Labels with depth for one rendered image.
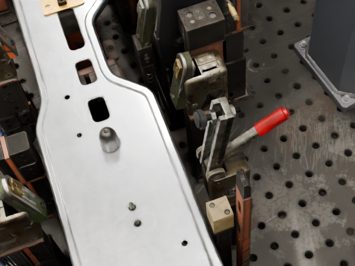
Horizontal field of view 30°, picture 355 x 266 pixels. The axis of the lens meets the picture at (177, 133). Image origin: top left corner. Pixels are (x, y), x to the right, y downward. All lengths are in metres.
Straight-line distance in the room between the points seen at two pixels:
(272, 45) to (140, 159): 0.60
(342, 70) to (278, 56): 0.20
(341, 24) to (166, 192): 0.52
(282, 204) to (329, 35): 0.37
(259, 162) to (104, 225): 0.48
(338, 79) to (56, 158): 0.66
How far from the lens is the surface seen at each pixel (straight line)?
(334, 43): 1.44
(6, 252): 1.20
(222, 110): 0.92
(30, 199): 1.10
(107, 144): 1.12
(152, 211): 1.09
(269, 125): 1.00
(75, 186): 1.13
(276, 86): 1.55
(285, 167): 1.45
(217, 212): 1.01
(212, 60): 1.14
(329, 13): 1.40
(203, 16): 1.13
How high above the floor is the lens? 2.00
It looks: 61 degrees down
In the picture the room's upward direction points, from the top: 9 degrees counter-clockwise
